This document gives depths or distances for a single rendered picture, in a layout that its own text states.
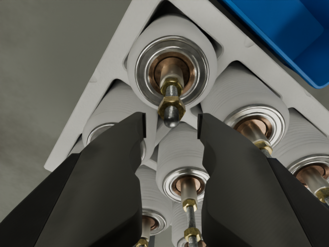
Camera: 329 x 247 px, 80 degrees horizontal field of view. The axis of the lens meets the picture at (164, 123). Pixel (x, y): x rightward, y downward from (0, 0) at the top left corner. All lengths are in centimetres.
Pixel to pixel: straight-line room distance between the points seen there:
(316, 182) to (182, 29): 25
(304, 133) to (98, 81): 30
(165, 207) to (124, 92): 20
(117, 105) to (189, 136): 12
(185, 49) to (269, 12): 31
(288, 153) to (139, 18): 26
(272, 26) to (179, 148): 32
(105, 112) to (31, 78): 36
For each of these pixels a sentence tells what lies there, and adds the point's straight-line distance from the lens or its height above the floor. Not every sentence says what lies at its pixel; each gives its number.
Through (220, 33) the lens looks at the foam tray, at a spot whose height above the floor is 18.
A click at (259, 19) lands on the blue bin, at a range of 48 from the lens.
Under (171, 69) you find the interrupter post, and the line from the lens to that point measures 19.
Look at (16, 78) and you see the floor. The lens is 60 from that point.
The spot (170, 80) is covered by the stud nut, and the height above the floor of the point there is 29.
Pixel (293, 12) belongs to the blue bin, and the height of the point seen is 0.
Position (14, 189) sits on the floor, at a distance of 90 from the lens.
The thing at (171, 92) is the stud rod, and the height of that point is 31.
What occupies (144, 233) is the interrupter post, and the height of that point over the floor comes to 28.
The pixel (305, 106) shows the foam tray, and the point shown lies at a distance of 36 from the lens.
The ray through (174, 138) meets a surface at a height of 19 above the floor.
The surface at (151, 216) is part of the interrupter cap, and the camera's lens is 36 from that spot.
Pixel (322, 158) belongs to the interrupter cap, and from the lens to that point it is 33.
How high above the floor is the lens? 45
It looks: 58 degrees down
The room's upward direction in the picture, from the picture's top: 177 degrees counter-clockwise
